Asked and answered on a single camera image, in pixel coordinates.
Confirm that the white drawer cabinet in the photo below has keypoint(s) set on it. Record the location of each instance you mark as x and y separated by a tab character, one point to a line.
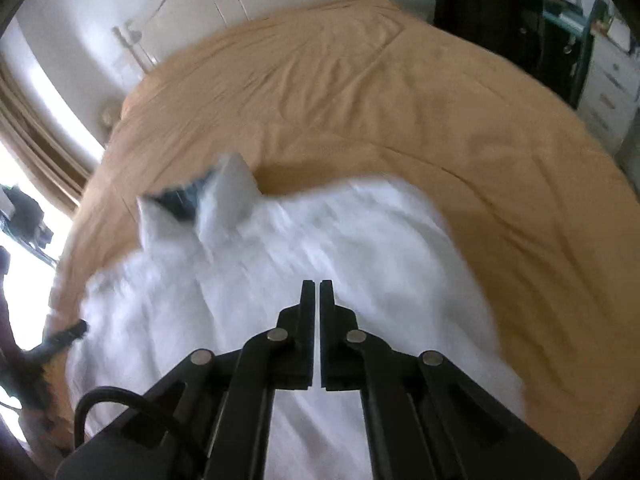
610	90

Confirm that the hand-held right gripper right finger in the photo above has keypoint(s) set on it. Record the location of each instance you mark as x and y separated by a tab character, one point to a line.
327	340

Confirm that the beige curtain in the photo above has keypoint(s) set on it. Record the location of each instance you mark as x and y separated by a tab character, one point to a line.
35	145

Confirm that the white puffer jacket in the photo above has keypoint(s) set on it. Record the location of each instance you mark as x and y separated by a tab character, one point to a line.
350	240

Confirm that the bed with tan quilt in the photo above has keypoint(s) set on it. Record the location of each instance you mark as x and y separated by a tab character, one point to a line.
400	110

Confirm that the teal metal shelf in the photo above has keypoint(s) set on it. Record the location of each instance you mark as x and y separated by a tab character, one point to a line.
580	30

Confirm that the hanging dark clothes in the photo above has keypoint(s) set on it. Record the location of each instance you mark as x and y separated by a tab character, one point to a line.
22	215

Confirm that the black backpack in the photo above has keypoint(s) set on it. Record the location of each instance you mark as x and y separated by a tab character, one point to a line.
480	10

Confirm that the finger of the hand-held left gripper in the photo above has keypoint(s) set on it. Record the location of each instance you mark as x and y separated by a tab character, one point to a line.
67	334

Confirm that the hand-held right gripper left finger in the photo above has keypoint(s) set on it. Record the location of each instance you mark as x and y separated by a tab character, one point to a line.
305	340

